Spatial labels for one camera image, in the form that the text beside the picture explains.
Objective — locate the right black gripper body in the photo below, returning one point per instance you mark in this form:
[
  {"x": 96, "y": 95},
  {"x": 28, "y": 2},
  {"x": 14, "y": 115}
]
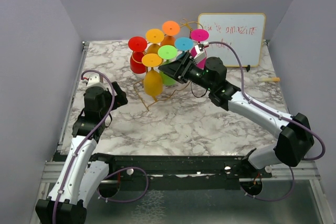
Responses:
[{"x": 195, "y": 75}]

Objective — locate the magenta wine glass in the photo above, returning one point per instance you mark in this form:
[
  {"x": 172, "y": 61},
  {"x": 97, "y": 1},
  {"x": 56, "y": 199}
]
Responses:
[{"x": 200, "y": 36}]

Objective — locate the red wine glass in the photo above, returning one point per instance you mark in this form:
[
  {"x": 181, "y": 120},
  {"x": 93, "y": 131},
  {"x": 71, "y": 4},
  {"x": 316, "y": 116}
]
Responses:
[{"x": 138, "y": 46}]

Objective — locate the whiteboard marker pen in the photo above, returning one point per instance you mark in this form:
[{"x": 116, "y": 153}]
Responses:
[{"x": 269, "y": 79}]

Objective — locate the orange wine glass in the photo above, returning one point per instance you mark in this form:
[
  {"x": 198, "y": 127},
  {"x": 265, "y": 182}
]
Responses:
[{"x": 170, "y": 29}]

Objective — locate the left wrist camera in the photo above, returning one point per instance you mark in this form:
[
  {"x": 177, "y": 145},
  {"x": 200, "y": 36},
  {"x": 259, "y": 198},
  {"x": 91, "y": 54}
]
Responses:
[{"x": 92, "y": 80}]

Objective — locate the teal wine glass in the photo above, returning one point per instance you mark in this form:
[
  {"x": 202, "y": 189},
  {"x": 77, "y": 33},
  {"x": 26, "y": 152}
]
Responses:
[{"x": 183, "y": 44}]

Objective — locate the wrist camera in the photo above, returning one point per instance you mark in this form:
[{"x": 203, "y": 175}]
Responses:
[
  {"x": 92, "y": 80},
  {"x": 198, "y": 52}
]

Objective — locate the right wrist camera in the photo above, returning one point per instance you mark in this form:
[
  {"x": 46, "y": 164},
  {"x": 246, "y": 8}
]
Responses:
[{"x": 198, "y": 52}]

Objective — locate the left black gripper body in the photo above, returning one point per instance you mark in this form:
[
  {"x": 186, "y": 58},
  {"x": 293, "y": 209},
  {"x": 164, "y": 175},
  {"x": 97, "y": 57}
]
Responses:
[{"x": 108, "y": 98}]

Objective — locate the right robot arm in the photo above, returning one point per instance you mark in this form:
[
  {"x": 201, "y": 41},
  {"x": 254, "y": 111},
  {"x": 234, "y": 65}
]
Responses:
[{"x": 292, "y": 132}]

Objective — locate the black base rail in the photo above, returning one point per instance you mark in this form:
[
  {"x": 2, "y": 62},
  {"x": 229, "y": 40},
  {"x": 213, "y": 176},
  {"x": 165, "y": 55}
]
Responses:
[{"x": 141, "y": 173}]

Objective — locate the small whiteboard with writing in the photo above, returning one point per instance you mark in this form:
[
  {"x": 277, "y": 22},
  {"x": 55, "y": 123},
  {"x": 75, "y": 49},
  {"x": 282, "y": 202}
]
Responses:
[{"x": 244, "y": 32}]

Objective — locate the yellow wine glass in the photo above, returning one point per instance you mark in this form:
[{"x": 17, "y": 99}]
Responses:
[{"x": 153, "y": 84}]

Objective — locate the gold wire glass rack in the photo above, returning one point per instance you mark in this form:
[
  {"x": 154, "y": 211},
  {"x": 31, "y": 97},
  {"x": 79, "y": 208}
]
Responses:
[{"x": 168, "y": 91}]

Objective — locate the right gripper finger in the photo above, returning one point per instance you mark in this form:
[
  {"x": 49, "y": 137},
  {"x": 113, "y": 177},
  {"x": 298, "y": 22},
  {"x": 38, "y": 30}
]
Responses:
[
  {"x": 184, "y": 63},
  {"x": 173, "y": 70}
]

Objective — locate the green wine glass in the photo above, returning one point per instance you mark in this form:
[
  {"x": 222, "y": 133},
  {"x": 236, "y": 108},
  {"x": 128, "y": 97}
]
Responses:
[{"x": 167, "y": 53}]

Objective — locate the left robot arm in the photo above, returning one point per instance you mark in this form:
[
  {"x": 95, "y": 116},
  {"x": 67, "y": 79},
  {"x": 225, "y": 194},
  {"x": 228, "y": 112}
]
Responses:
[{"x": 67, "y": 201}]

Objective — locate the amber wine glass rear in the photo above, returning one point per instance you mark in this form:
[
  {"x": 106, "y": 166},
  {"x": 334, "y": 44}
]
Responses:
[{"x": 154, "y": 36}]

